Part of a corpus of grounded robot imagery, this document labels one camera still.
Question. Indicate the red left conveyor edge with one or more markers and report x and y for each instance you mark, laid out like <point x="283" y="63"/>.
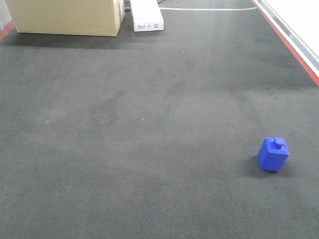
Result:
<point x="7" y="30"/>

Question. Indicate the white long carton box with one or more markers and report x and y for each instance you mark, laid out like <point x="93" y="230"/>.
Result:
<point x="146" y="16"/>

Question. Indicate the large cardboard box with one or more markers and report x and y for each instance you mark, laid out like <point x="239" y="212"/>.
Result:
<point x="67" y="17"/>

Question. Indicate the red conveyor side rail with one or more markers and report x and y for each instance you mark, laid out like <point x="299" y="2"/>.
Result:
<point x="296" y="22"/>

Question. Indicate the dark grey conveyor belt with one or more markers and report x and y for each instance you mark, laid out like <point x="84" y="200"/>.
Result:
<point x="156" y="135"/>

